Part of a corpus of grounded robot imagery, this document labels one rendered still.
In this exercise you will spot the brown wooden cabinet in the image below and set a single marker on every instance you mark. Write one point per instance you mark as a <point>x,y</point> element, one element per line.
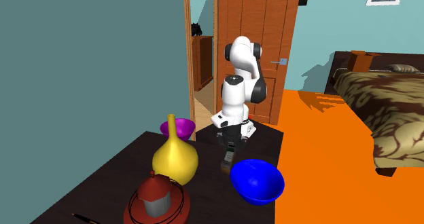
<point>202,61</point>

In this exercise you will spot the brown wooden door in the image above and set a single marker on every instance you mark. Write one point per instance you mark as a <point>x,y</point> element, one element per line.
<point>245,15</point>

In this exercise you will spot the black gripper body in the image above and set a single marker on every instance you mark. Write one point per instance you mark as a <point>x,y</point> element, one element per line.
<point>232,135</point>

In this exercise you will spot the bed with patterned brown cover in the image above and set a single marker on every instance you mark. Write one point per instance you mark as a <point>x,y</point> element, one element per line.
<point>391,110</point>

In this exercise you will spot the black pen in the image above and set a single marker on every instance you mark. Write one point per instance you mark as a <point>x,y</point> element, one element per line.
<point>84,218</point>

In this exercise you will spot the purple bowl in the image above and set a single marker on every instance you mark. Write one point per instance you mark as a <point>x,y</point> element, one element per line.
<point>184,127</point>

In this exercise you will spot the yellow long-necked vase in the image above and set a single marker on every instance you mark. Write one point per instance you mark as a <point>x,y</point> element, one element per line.
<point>175,160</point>

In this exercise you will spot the brown nightstand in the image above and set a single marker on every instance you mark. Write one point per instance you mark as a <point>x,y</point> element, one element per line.
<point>361,61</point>

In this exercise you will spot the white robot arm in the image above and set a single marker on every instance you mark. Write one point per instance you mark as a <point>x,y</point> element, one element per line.
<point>233,94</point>

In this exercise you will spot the blue bowl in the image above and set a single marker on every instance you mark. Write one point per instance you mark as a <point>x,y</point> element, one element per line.
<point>256,182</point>

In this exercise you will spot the grey remote control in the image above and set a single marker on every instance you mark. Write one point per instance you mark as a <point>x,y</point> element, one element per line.
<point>227,160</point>

